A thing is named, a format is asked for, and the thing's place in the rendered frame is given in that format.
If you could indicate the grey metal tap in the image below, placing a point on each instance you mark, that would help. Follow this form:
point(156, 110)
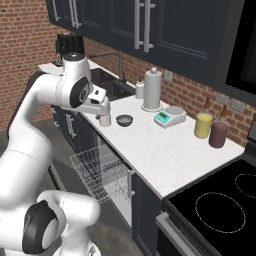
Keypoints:
point(120, 65)

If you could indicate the black microwave oven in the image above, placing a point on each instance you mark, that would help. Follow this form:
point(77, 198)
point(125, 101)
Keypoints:
point(245, 50)

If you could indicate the small white cup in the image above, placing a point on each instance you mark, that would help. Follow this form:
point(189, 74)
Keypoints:
point(105, 121)

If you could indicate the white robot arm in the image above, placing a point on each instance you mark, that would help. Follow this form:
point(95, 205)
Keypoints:
point(30, 153)

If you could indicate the grey wall socket plate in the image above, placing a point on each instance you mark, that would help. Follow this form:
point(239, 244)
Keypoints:
point(168, 75)
point(221, 98)
point(237, 105)

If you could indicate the dishwasher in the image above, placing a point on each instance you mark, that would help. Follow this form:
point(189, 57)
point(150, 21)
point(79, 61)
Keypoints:
point(121, 203)

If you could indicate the dark base cupboard door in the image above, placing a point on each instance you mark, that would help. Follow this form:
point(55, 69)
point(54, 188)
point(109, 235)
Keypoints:
point(145, 213)
point(85, 136)

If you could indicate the white paper towel roll holder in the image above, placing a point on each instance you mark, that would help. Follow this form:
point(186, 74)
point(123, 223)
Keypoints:
point(152, 90)

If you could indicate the black hob and oven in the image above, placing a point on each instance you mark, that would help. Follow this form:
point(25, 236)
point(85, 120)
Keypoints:
point(220, 213)

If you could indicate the white kitchen scale teal display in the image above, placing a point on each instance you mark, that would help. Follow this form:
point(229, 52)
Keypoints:
point(171, 117)

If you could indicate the dark wall cupboard door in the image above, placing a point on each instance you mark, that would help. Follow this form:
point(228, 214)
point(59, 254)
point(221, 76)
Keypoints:
point(65, 11)
point(186, 30)
point(121, 20)
point(50, 8)
point(93, 16)

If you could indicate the dark grey bowl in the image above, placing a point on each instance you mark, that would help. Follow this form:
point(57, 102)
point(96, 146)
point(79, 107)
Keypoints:
point(124, 121)

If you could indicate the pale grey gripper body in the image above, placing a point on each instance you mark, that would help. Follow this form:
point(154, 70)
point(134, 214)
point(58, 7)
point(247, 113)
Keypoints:
point(100, 108)

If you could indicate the dark sink basin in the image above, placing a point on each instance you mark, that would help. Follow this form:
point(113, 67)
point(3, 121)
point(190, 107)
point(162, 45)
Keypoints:
point(111, 87)

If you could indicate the black coffee machine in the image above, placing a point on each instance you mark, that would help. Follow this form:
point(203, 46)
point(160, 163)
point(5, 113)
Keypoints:
point(70, 44)

